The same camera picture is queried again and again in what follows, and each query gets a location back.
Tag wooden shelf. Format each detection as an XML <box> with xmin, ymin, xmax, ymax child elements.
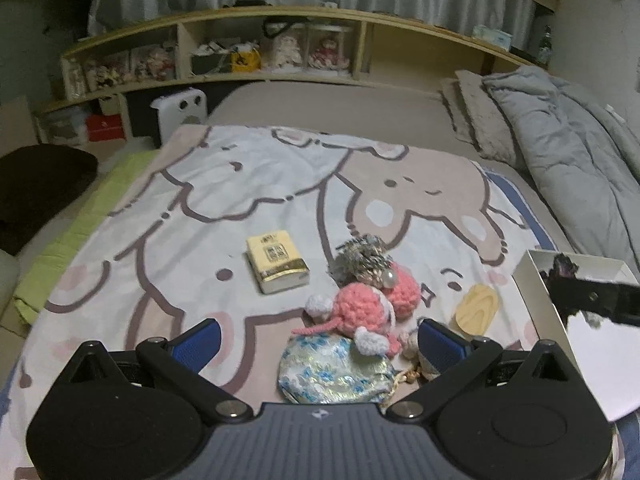
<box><xmin>37</xmin><ymin>6</ymin><xmax>556</xmax><ymax>146</ymax></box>

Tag clear plastic storage bin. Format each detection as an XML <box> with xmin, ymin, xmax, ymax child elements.
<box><xmin>40</xmin><ymin>110</ymin><xmax>88</xmax><ymax>143</ymax></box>

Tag pink crochet toy white pompoms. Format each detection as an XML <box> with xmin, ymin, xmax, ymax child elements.
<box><xmin>291</xmin><ymin>282</ymin><xmax>401</xmax><ymax>358</ymax></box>

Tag white appliance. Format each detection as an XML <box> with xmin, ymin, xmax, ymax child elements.
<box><xmin>150</xmin><ymin>87</ymin><xmax>208</xmax><ymax>148</ymax></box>

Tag row of figurine boxes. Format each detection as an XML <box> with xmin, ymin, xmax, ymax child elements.
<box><xmin>62</xmin><ymin>42</ymin><xmax>177</xmax><ymax>98</ymax></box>

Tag yellow gold small box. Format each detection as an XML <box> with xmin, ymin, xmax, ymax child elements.
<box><xmin>245</xmin><ymin>229</ymin><xmax>311</xmax><ymax>295</ymax></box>

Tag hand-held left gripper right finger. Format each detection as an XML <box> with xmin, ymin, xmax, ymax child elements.
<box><xmin>390</xmin><ymin>319</ymin><xmax>576</xmax><ymax>421</ymax></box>

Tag dark bottle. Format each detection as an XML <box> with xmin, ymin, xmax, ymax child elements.
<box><xmin>537</xmin><ymin>27</ymin><xmax>553</xmax><ymax>66</ymax></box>

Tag printed blanket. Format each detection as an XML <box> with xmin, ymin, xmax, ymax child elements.
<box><xmin>0</xmin><ymin>124</ymin><xmax>626</xmax><ymax>480</ymax></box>

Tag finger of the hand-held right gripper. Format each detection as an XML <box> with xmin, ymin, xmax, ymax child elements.
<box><xmin>547</xmin><ymin>274</ymin><xmax>640</xmax><ymax>330</ymax></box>

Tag blue floral brocade pouch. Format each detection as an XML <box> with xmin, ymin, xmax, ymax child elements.
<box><xmin>277</xmin><ymin>332</ymin><xmax>401</xmax><ymax>406</ymax></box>

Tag dark scrunchie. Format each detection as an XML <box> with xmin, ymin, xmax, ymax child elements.
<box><xmin>542</xmin><ymin>254</ymin><xmax>582</xmax><ymax>282</ymax></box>

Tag yellow bag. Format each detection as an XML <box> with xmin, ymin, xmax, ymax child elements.
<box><xmin>231</xmin><ymin>45</ymin><xmax>262</xmax><ymax>73</ymax></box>

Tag green blanket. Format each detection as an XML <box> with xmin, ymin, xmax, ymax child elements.
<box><xmin>12</xmin><ymin>152</ymin><xmax>161</xmax><ymax>328</ymax></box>

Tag red box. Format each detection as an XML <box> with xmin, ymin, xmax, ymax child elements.
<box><xmin>86</xmin><ymin>114</ymin><xmax>125</xmax><ymax>142</ymax></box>

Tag grey duvet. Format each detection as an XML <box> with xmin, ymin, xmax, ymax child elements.
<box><xmin>482</xmin><ymin>65</ymin><xmax>640</xmax><ymax>273</ymax></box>

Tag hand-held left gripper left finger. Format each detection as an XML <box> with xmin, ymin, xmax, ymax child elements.
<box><xmin>65</xmin><ymin>319</ymin><xmax>251</xmax><ymax>423</ymax></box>

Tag pink crochet scrunchie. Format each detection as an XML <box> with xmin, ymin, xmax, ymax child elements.
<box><xmin>385</xmin><ymin>260</ymin><xmax>422</xmax><ymax>321</ymax></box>

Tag grey fuzzy pillow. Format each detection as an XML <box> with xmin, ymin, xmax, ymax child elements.
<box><xmin>439</xmin><ymin>69</ymin><xmax>526</xmax><ymax>171</ymax></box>

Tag tissue box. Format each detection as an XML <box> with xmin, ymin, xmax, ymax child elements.
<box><xmin>472</xmin><ymin>25</ymin><xmax>515</xmax><ymax>51</ymax></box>

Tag silver tinsel scrunchie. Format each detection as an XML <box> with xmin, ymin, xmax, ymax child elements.
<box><xmin>327</xmin><ymin>234</ymin><xmax>396</xmax><ymax>288</ymax></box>

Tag white box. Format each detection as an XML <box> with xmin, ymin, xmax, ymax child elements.
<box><xmin>512</xmin><ymin>249</ymin><xmax>640</xmax><ymax>423</ymax></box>

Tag dark box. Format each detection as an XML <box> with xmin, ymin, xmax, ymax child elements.
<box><xmin>192</xmin><ymin>55</ymin><xmax>231</xmax><ymax>76</ymax></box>

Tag dark cushion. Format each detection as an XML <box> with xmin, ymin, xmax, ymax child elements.
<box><xmin>0</xmin><ymin>144</ymin><xmax>99</xmax><ymax>256</ymax></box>

